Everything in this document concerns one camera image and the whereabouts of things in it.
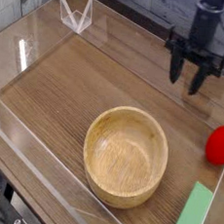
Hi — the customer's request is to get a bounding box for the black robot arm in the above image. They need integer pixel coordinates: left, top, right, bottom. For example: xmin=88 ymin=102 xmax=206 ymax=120
xmin=165 ymin=0 xmax=224 ymax=95

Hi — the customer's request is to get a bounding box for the green tape strip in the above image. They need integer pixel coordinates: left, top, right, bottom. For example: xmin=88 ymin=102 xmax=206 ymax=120
xmin=176 ymin=182 xmax=213 ymax=224

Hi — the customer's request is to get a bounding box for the clear acrylic corner bracket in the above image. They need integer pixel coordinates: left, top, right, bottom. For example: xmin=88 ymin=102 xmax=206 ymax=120
xmin=59 ymin=0 xmax=93 ymax=34

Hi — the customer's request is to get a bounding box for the black metal table bracket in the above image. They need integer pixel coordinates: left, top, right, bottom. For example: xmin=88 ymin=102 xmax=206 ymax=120
xmin=0 ymin=182 xmax=27 ymax=224

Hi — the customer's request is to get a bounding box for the red plush strawberry toy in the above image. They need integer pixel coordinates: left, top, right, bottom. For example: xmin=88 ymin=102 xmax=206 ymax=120
xmin=205 ymin=126 xmax=224 ymax=166

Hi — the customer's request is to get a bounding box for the clear acrylic enclosure wall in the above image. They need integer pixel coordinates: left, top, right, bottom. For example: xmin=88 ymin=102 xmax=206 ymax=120
xmin=0 ymin=0 xmax=224 ymax=224

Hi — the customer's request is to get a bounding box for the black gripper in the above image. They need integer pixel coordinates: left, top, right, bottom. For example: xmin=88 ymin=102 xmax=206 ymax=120
xmin=165 ymin=7 xmax=224 ymax=95

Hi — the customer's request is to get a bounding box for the wooden bowl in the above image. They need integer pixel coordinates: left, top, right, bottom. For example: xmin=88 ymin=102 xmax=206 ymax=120
xmin=83 ymin=106 xmax=168 ymax=209

